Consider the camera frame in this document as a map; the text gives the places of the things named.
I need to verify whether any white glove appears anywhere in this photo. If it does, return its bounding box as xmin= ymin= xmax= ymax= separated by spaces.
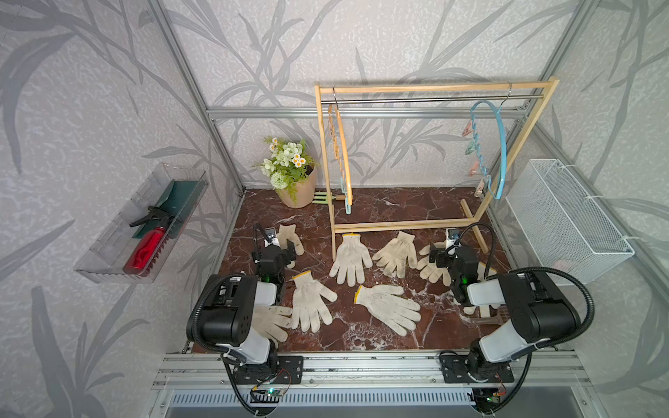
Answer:
xmin=252 ymin=306 xmax=293 ymax=345
xmin=291 ymin=271 xmax=338 ymax=333
xmin=416 ymin=245 xmax=452 ymax=287
xmin=354 ymin=285 xmax=421 ymax=336
xmin=463 ymin=261 xmax=500 ymax=318
xmin=277 ymin=225 xmax=305 ymax=268
xmin=372 ymin=231 xmax=417 ymax=279
xmin=329 ymin=233 xmax=373 ymax=287

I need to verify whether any orange clip hanger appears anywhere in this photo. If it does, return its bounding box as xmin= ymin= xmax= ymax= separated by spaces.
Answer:
xmin=328 ymin=104 xmax=353 ymax=215

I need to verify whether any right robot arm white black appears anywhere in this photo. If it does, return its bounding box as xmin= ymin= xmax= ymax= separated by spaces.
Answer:
xmin=427 ymin=244 xmax=595 ymax=383

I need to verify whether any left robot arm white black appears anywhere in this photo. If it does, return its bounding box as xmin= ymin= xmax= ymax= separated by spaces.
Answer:
xmin=186 ymin=244 xmax=296 ymax=374

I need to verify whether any blue clip hanger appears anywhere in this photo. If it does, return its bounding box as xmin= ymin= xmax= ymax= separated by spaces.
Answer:
xmin=462 ymin=98 xmax=509 ymax=202

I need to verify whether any brown slotted scoop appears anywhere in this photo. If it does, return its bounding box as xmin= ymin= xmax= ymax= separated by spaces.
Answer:
xmin=495 ymin=306 xmax=510 ymax=326

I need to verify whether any potted white flower plant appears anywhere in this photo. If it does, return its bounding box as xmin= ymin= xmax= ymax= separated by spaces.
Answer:
xmin=257 ymin=137 xmax=317 ymax=208

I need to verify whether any green dustpan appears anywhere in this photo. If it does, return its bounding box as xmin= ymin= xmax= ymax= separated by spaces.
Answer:
xmin=130 ymin=180 xmax=207 ymax=240

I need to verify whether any red spray bottle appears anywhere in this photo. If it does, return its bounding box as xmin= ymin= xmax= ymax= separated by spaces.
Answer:
xmin=123 ymin=226 xmax=167 ymax=277

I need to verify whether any wooden clothes rack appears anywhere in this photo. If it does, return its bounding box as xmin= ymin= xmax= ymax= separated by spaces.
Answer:
xmin=313 ymin=77 xmax=560 ymax=261

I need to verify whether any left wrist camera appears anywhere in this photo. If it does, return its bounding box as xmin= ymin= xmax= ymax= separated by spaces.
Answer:
xmin=264 ymin=227 xmax=280 ymax=247

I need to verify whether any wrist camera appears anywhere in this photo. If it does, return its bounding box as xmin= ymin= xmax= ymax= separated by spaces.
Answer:
xmin=264 ymin=227 xmax=280 ymax=247
xmin=444 ymin=228 xmax=461 ymax=255

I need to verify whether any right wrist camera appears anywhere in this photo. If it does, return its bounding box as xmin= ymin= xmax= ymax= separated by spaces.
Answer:
xmin=444 ymin=228 xmax=461 ymax=255

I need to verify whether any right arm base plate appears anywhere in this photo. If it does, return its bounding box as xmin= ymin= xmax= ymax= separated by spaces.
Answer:
xmin=437 ymin=350 xmax=515 ymax=384

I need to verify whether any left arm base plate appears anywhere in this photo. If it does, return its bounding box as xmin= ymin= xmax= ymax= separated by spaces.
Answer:
xmin=233 ymin=355 xmax=304 ymax=385

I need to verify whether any white wire mesh basket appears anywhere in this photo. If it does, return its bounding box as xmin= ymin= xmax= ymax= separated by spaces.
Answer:
xmin=507 ymin=158 xmax=635 ymax=284

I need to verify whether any clear plastic wall bin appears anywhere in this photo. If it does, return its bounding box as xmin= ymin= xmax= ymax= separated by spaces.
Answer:
xmin=74 ymin=163 xmax=209 ymax=284

